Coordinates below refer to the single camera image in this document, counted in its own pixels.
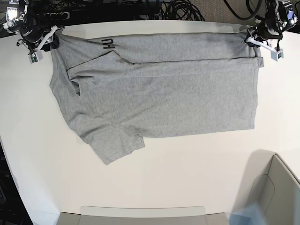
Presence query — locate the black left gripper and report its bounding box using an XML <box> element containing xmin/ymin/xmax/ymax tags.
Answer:
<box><xmin>246</xmin><ymin>22</ymin><xmax>283</xmax><ymax>43</ymax></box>

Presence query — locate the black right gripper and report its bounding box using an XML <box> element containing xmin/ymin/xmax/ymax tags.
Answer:
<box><xmin>20</xmin><ymin>23</ymin><xmax>60</xmax><ymax>52</ymax></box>

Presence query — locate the grey T-shirt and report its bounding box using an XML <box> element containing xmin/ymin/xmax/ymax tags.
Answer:
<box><xmin>50</xmin><ymin>33</ymin><xmax>263</xmax><ymax>165</ymax></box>

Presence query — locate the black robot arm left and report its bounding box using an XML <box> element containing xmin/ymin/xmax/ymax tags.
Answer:
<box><xmin>247</xmin><ymin>0</ymin><xmax>297</xmax><ymax>42</ymax></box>

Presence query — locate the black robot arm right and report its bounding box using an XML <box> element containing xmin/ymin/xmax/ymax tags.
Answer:
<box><xmin>0</xmin><ymin>0</ymin><xmax>64</xmax><ymax>54</ymax></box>

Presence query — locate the black power strip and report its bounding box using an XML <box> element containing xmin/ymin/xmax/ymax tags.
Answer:
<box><xmin>38</xmin><ymin>12</ymin><xmax>71</xmax><ymax>22</ymax></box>

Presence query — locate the white camera bracket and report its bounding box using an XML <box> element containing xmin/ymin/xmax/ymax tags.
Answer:
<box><xmin>16</xmin><ymin>25</ymin><xmax>65</xmax><ymax>64</ymax></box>
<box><xmin>243</xmin><ymin>26</ymin><xmax>284</xmax><ymax>61</ymax></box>

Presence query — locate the thick black cable loop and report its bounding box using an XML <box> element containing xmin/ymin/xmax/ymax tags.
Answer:
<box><xmin>222</xmin><ymin>0</ymin><xmax>263</xmax><ymax>20</ymax></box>

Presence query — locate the black cable bundle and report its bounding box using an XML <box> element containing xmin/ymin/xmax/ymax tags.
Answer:
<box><xmin>161</xmin><ymin>0</ymin><xmax>206</xmax><ymax>21</ymax></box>

